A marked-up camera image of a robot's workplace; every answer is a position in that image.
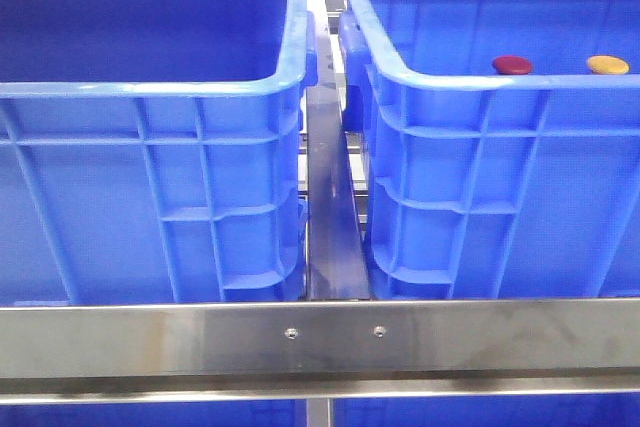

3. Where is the blue plastic crate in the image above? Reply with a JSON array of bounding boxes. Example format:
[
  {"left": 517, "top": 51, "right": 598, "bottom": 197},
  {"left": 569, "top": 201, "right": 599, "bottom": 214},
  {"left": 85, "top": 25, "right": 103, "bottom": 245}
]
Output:
[
  {"left": 341, "top": 0, "right": 639, "bottom": 299},
  {"left": 1, "top": 0, "right": 317, "bottom": 307}
]

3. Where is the steel centre divider bar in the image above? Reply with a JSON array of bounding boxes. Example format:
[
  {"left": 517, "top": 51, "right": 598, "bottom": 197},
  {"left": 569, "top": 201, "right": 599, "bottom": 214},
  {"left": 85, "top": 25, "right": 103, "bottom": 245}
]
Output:
[{"left": 306, "top": 0, "right": 370, "bottom": 301}]

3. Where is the lower left blue crate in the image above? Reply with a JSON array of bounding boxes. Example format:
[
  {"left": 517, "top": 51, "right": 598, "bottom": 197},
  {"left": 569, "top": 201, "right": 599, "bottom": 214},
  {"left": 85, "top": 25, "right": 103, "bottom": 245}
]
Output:
[{"left": 1, "top": 400, "right": 306, "bottom": 426}]

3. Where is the lower right blue crate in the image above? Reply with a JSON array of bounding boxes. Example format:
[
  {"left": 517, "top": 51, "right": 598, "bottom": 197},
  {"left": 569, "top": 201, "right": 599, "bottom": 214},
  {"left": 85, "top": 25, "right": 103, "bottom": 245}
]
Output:
[{"left": 334, "top": 393, "right": 639, "bottom": 426}]

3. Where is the left blue plastic crate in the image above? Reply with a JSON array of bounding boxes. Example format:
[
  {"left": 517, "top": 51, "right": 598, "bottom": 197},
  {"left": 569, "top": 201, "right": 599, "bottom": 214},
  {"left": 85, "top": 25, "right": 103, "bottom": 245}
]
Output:
[{"left": 1, "top": 0, "right": 317, "bottom": 307}]

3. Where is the yellow mushroom push button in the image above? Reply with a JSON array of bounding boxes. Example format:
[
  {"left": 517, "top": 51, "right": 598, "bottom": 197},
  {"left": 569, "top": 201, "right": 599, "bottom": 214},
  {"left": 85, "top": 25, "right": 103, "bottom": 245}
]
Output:
[{"left": 586, "top": 55, "right": 630, "bottom": 75}]

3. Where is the red mushroom push button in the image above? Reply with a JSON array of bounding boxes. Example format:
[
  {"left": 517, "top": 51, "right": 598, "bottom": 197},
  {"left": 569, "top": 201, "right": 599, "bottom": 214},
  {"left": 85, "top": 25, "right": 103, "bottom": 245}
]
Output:
[{"left": 492, "top": 55, "right": 533, "bottom": 76}]

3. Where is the right blue plastic crate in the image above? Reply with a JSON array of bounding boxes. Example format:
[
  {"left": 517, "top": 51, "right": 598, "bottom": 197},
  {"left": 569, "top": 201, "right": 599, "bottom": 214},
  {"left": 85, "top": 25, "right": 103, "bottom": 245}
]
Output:
[{"left": 341, "top": 0, "right": 639, "bottom": 299}]

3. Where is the steel front shelf rail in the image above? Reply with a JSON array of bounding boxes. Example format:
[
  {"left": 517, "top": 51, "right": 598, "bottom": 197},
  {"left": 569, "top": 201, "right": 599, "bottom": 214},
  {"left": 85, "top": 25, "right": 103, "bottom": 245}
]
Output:
[{"left": 1, "top": 298, "right": 639, "bottom": 404}]

